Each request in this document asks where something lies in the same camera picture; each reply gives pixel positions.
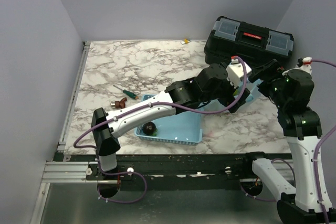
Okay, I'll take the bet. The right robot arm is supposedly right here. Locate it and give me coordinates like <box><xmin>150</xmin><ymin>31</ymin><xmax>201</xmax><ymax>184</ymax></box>
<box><xmin>241</xmin><ymin>57</ymin><xmax>335</xmax><ymax>223</ymax></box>

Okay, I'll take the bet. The green handled screwdriver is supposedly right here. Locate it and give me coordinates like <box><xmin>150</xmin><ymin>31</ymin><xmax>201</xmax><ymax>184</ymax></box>
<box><xmin>113</xmin><ymin>85</ymin><xmax>139</xmax><ymax>100</ymax></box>

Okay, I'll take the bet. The light blue plastic bag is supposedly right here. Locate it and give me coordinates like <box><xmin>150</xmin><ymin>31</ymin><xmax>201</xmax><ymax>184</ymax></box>
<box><xmin>204</xmin><ymin>61</ymin><xmax>262</xmax><ymax>112</ymax></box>

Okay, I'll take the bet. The aluminium left side rail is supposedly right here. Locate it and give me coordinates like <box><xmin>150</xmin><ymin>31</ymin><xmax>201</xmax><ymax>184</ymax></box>
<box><xmin>57</xmin><ymin>41</ymin><xmax>91</xmax><ymax>152</ymax></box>

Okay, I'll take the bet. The aluminium extrusion bar left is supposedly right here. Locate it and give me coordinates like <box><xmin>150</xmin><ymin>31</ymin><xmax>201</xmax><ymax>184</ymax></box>
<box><xmin>41</xmin><ymin>161</ymin><xmax>100</xmax><ymax>184</ymax></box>

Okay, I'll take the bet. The brown and silver small tool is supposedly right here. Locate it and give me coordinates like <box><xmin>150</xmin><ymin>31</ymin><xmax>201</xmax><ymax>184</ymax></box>
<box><xmin>110</xmin><ymin>98</ymin><xmax>127</xmax><ymax>109</ymax></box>

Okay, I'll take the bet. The black plastic toolbox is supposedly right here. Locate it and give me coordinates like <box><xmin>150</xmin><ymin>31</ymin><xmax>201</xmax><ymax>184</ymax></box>
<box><xmin>204</xmin><ymin>16</ymin><xmax>294</xmax><ymax>68</ymax></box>

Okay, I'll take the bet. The light blue plastic basket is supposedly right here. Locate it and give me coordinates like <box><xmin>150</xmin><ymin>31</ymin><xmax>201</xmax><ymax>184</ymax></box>
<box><xmin>134</xmin><ymin>93</ymin><xmax>203</xmax><ymax>146</ymax></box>

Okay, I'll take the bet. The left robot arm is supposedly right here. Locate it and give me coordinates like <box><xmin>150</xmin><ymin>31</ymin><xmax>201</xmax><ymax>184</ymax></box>
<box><xmin>91</xmin><ymin>63</ymin><xmax>251</xmax><ymax>179</ymax></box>

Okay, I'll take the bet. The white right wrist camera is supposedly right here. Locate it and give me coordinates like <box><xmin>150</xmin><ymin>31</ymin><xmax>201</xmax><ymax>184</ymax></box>
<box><xmin>296</xmin><ymin>57</ymin><xmax>312</xmax><ymax>74</ymax></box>

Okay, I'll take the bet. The black front mounting rail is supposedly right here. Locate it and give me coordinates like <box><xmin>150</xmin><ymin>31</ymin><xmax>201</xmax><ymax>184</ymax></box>
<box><xmin>52</xmin><ymin>153</ymin><xmax>295</xmax><ymax>191</ymax></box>

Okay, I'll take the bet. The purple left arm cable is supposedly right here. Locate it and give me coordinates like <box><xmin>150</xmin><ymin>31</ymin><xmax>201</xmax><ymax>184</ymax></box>
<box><xmin>73</xmin><ymin>56</ymin><xmax>248</xmax><ymax>204</ymax></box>

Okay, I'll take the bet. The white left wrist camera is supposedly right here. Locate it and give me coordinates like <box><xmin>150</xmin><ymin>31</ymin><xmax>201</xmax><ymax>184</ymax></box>
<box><xmin>226</xmin><ymin>59</ymin><xmax>244</xmax><ymax>88</ymax></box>

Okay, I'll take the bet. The small yellow white tag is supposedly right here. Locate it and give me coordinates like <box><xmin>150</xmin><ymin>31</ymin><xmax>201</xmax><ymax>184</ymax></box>
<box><xmin>181</xmin><ymin>39</ymin><xmax>190</xmax><ymax>45</ymax></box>

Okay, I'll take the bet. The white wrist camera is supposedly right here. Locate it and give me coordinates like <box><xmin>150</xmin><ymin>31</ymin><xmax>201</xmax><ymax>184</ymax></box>
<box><xmin>296</xmin><ymin>57</ymin><xmax>312</xmax><ymax>74</ymax></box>
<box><xmin>226</xmin><ymin>59</ymin><xmax>244</xmax><ymax>88</ymax></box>

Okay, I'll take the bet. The dark purple fake mangosteen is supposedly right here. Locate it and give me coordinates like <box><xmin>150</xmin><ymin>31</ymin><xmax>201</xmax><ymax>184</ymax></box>
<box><xmin>142</xmin><ymin>122</ymin><xmax>158</xmax><ymax>136</ymax></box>

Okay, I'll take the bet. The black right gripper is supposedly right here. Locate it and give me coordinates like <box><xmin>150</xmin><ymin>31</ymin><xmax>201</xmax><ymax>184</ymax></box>
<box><xmin>248</xmin><ymin>58</ymin><xmax>287</xmax><ymax>108</ymax></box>

